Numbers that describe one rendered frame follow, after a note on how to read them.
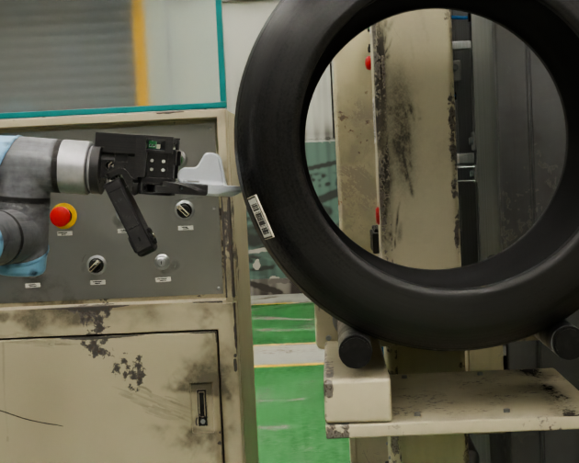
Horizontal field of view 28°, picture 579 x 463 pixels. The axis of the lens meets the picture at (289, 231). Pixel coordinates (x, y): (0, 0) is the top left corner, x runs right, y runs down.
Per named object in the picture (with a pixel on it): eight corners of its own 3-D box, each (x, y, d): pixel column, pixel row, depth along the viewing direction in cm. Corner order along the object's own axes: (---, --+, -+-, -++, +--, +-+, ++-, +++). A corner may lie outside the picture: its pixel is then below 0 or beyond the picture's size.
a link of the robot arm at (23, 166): (-8, 192, 166) (-6, 132, 165) (67, 197, 165) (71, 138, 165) (-26, 194, 158) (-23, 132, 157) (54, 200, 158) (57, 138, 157)
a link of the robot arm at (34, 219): (-31, 276, 156) (-28, 196, 155) (5, 268, 167) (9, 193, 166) (22, 282, 155) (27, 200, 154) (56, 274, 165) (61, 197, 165)
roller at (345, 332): (363, 333, 187) (335, 330, 187) (367, 306, 186) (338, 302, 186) (370, 371, 152) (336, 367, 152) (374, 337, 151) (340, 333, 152)
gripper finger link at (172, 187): (206, 185, 156) (141, 180, 156) (206, 196, 156) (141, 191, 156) (210, 184, 161) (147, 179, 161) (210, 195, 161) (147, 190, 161)
